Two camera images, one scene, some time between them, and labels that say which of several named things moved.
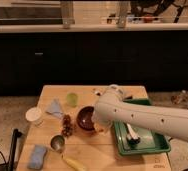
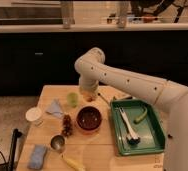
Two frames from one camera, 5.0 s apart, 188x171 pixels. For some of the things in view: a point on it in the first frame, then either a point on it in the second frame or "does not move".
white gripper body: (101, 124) → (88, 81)
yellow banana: (74, 164) does not move
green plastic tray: (150, 142) does not move
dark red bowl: (84, 118) does not move
